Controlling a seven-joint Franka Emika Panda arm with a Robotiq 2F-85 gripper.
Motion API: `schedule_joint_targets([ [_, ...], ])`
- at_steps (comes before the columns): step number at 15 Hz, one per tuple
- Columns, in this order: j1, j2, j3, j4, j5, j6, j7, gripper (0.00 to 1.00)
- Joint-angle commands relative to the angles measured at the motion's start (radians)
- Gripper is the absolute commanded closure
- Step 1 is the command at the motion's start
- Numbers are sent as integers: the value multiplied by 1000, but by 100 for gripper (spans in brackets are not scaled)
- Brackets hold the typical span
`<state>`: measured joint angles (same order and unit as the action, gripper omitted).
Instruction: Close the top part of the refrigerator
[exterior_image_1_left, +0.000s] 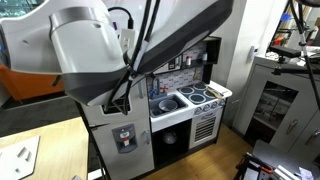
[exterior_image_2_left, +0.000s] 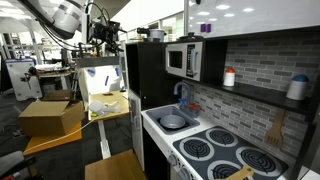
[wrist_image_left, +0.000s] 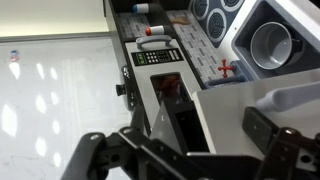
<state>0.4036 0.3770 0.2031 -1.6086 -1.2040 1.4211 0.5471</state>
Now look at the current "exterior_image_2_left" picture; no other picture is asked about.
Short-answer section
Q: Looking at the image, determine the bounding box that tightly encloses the grey sink basin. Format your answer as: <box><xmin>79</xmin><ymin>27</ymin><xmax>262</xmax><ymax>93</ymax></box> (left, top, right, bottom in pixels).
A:
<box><xmin>144</xmin><ymin>105</ymin><xmax>201</xmax><ymax>136</ymax></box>

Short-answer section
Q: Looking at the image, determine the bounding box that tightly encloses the white shaker with orange cap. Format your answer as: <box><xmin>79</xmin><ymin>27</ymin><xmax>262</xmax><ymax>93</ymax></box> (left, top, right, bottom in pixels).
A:
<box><xmin>222</xmin><ymin>67</ymin><xmax>237</xmax><ymax>88</ymax></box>

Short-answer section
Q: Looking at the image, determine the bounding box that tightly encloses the white cable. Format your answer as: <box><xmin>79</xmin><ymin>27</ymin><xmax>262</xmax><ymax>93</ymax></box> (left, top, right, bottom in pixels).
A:
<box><xmin>23</xmin><ymin>113</ymin><xmax>104</xmax><ymax>154</ymax></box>

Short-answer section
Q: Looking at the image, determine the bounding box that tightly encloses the large open cardboard box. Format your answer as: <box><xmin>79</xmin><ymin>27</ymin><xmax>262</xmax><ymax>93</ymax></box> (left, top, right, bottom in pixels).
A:
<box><xmin>17</xmin><ymin>100</ymin><xmax>86</xmax><ymax>139</ymax></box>

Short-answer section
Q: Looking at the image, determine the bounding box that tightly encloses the black white toy kitchen unit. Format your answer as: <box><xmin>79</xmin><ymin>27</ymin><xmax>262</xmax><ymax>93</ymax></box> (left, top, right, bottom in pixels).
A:
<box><xmin>124</xmin><ymin>23</ymin><xmax>320</xmax><ymax>180</ymax></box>

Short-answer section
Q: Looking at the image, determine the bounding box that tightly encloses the white pot with black handle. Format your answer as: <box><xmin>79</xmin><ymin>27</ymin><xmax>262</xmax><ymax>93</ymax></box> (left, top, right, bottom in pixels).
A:
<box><xmin>135</xmin><ymin>27</ymin><xmax>167</xmax><ymax>44</ymax></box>

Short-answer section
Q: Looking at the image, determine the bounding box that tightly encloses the white toy fridge freezer door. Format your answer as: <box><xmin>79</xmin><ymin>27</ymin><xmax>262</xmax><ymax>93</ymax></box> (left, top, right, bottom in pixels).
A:
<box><xmin>118</xmin><ymin>42</ymin><xmax>129</xmax><ymax>93</ymax></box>

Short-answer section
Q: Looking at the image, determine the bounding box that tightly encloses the grey metal bowl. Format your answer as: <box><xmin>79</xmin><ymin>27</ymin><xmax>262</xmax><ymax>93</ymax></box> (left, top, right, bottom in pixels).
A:
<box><xmin>158</xmin><ymin>114</ymin><xmax>187</xmax><ymax>130</ymax></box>

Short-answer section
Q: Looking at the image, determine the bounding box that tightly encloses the light wooden desk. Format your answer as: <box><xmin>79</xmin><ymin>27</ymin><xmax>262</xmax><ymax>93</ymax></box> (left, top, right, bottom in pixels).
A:
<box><xmin>87</xmin><ymin>89</ymin><xmax>132</xmax><ymax>161</ymax></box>

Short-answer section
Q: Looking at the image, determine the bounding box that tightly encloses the wooden slotted fork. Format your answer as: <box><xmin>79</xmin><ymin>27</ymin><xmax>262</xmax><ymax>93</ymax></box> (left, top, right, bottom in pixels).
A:
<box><xmin>264</xmin><ymin>108</ymin><xmax>287</xmax><ymax>149</ymax></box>

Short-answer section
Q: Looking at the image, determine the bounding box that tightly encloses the blue-grey toy faucet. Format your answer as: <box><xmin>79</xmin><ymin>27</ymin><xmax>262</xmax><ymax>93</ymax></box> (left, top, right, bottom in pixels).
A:
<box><xmin>172</xmin><ymin>81</ymin><xmax>194</xmax><ymax>107</ymax></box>

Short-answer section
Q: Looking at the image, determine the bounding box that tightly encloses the grey stove knob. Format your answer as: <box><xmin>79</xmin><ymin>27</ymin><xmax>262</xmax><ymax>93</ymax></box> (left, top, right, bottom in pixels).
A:
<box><xmin>177</xmin><ymin>166</ymin><xmax>192</xmax><ymax>180</ymax></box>
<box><xmin>166</xmin><ymin>153</ymin><xmax>179</xmax><ymax>167</ymax></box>

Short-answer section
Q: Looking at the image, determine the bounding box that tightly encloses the white open box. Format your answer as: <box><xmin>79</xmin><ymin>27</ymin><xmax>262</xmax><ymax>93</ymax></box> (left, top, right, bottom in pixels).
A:
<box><xmin>75</xmin><ymin>55</ymin><xmax>127</xmax><ymax>112</ymax></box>

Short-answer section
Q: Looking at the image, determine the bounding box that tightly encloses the whiteboard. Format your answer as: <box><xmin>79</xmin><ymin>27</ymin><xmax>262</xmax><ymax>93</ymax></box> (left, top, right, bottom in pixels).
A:
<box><xmin>182</xmin><ymin>0</ymin><xmax>320</xmax><ymax>40</ymax></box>

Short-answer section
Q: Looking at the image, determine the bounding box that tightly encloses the cluttered background desk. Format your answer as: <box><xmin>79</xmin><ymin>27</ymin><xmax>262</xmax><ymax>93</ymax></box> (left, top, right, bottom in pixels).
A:
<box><xmin>29</xmin><ymin>63</ymin><xmax>77</xmax><ymax>98</ymax></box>

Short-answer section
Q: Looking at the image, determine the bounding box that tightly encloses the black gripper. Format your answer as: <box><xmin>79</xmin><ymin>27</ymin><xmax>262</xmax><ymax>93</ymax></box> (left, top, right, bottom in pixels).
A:
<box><xmin>89</xmin><ymin>19</ymin><xmax>125</xmax><ymax>55</ymax></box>

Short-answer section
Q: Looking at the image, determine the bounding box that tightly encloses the white shaker with blue cap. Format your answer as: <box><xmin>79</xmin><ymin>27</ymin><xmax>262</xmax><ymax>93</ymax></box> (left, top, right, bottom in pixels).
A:
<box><xmin>285</xmin><ymin>74</ymin><xmax>310</xmax><ymax>101</ymax></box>

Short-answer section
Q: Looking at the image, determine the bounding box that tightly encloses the silver toy microwave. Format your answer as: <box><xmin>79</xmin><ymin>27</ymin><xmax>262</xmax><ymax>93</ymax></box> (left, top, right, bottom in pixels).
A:
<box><xmin>164</xmin><ymin>40</ymin><xmax>204</xmax><ymax>83</ymax></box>

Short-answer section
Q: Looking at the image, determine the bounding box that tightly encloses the blue tap handle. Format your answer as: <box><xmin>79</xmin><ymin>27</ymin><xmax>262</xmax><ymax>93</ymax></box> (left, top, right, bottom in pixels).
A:
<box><xmin>177</xmin><ymin>97</ymin><xmax>188</xmax><ymax>108</ymax></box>

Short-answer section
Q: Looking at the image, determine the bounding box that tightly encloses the red tap handle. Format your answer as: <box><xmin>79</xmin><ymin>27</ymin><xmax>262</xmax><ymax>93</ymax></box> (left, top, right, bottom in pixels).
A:
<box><xmin>187</xmin><ymin>102</ymin><xmax>202</xmax><ymax>114</ymax></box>

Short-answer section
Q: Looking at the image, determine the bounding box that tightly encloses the white plastic object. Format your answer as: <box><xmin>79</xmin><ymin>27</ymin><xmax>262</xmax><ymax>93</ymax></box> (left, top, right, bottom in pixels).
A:
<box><xmin>88</xmin><ymin>100</ymin><xmax>122</xmax><ymax>116</ymax></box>

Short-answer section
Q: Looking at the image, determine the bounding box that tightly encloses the black pan lid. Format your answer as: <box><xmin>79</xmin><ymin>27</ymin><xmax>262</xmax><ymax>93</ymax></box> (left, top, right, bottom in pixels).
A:
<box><xmin>175</xmin><ymin>31</ymin><xmax>204</xmax><ymax>43</ymax></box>

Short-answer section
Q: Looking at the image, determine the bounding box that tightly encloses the black four-burner stovetop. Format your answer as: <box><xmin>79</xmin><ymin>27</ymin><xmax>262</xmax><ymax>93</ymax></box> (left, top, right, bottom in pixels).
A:
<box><xmin>172</xmin><ymin>125</ymin><xmax>290</xmax><ymax>180</ymax></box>

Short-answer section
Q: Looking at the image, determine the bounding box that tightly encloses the wooden spatula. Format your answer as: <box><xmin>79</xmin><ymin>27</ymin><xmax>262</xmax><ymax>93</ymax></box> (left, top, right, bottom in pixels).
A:
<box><xmin>213</xmin><ymin>164</ymin><xmax>256</xmax><ymax>180</ymax></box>

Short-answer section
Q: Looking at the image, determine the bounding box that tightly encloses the small flat cardboard box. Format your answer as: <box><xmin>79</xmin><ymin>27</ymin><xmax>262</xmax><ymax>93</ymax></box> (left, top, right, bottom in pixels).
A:
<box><xmin>41</xmin><ymin>89</ymin><xmax>76</xmax><ymax>103</ymax></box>

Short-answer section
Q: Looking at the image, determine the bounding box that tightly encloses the orange floor board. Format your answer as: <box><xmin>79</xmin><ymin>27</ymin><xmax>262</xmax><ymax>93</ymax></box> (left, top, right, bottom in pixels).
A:
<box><xmin>22</xmin><ymin>121</ymin><xmax>84</xmax><ymax>158</ymax></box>

